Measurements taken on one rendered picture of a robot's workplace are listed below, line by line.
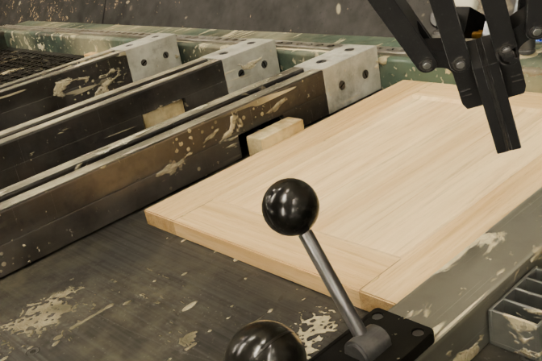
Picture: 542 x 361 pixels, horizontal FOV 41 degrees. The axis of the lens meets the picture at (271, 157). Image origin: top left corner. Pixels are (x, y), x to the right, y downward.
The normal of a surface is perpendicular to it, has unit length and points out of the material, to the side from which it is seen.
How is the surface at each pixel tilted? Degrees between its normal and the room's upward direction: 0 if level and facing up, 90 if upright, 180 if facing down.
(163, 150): 90
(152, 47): 90
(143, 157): 90
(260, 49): 90
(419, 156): 59
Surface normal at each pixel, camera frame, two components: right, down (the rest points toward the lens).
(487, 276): -0.17, -0.92
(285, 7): -0.70, -0.15
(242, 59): 0.68, 0.16
